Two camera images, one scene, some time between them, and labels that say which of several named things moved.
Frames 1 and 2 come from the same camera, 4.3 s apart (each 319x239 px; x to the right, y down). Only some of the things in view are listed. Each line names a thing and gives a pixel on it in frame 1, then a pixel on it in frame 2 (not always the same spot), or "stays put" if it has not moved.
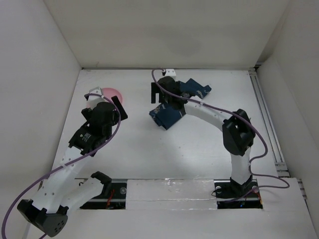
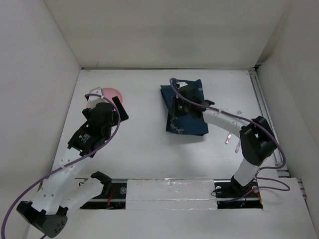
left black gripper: [119, 107] stays put
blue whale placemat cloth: [166, 116] -> [187, 124]
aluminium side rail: [281, 167] stays put
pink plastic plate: [109, 92] stays put
